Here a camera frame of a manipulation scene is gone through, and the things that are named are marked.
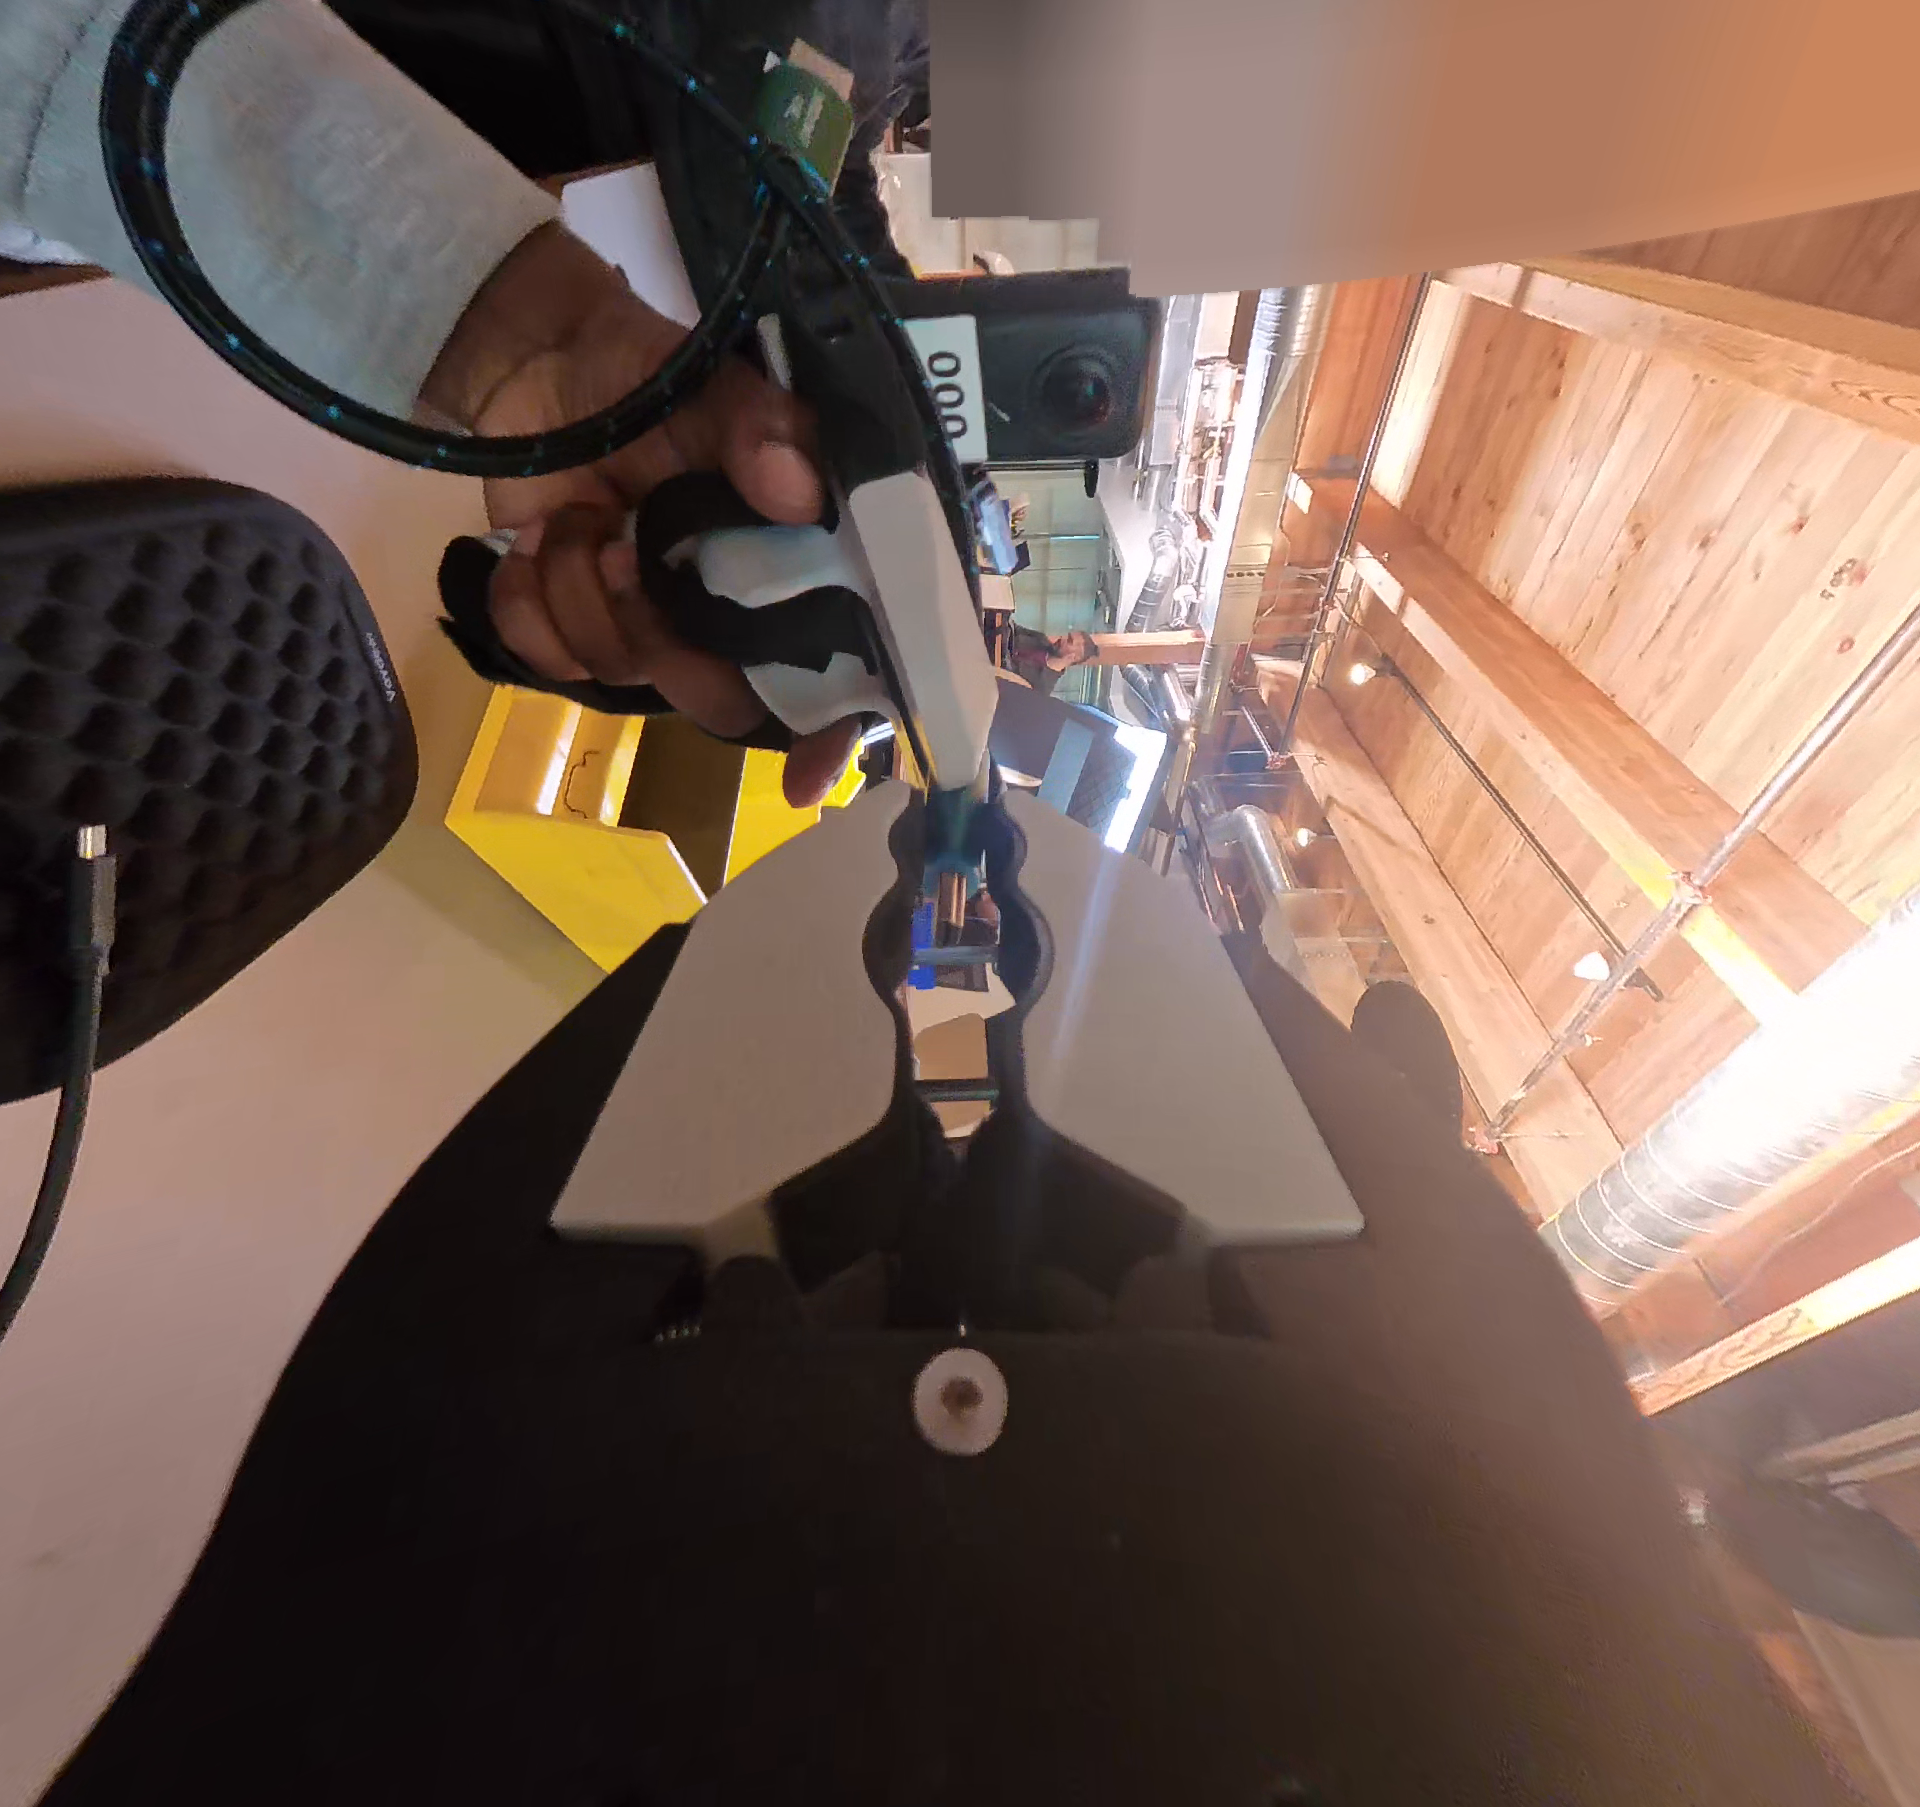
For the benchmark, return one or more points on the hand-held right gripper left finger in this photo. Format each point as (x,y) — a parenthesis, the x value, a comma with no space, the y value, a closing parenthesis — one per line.
(735,1073)

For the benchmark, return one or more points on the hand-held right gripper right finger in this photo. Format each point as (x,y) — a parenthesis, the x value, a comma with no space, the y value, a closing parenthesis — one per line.
(1185,1073)

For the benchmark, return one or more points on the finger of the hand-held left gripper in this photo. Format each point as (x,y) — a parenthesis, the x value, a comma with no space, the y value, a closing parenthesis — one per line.
(929,624)

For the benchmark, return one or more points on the yellow plastic bin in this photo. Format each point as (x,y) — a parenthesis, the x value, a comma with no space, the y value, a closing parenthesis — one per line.
(601,849)

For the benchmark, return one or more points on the person's left forearm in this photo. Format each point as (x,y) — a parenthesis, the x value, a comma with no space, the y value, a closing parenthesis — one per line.
(226,189)

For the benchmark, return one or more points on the person's left hand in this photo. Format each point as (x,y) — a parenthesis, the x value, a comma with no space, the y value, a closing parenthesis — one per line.
(601,338)

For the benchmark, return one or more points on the black foam wrist pad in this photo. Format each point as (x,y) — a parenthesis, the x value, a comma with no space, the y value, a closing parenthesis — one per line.
(195,727)

